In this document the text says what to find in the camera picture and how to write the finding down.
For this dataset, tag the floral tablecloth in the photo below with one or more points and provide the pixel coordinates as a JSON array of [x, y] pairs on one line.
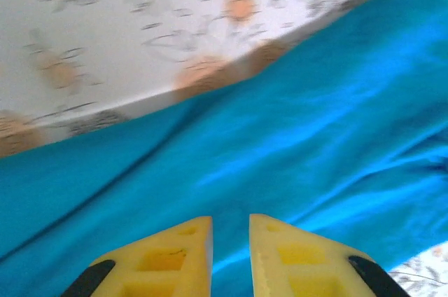
[[140, 31]]

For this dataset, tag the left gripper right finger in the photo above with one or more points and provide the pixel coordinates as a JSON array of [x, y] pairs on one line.
[[301, 262]]

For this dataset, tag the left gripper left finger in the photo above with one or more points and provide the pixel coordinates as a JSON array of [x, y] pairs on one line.
[[168, 262]]

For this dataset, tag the blue t-shirt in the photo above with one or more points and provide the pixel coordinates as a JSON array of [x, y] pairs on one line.
[[280, 118]]

